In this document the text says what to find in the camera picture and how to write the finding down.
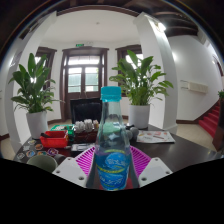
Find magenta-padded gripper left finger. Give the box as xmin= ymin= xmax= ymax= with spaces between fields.
xmin=52 ymin=145 xmax=98 ymax=190

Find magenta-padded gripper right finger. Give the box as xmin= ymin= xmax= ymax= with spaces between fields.
xmin=129 ymin=145 xmax=174 ymax=190

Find clear bottle with blue cap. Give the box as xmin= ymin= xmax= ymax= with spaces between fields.
xmin=94 ymin=86 xmax=132 ymax=192

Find printed paper leaflet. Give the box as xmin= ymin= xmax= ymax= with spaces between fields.
xmin=135 ymin=130 xmax=177 ymax=145

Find red plastic box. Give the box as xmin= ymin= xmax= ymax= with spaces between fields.
xmin=39 ymin=130 xmax=70 ymax=150

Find green flat box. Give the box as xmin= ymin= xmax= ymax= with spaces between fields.
xmin=49 ymin=124 xmax=75 ymax=133

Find small succulents in brown box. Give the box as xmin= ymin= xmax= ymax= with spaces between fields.
xmin=73 ymin=119 xmax=101 ymax=145

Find black chair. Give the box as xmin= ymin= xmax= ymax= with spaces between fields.
xmin=69 ymin=97 xmax=103 ymax=125

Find red carpeted staircase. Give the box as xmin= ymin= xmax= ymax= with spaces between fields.
xmin=198 ymin=101 xmax=224 ymax=139

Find leafy plant in white pot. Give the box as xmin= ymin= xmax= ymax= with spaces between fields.
xmin=8 ymin=53 xmax=62 ymax=140
xmin=109 ymin=49 xmax=175 ymax=130

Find dark wooden glazed double door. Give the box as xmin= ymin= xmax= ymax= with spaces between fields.
xmin=59 ymin=46 xmax=110 ymax=121

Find dark wooden framed window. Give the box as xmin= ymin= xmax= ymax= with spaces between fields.
xmin=115 ymin=44 xmax=145 ymax=98
xmin=34 ymin=46 xmax=58 ymax=85

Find white wall heater unit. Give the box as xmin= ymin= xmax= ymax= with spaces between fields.
xmin=180 ymin=79 xmax=210 ymax=95

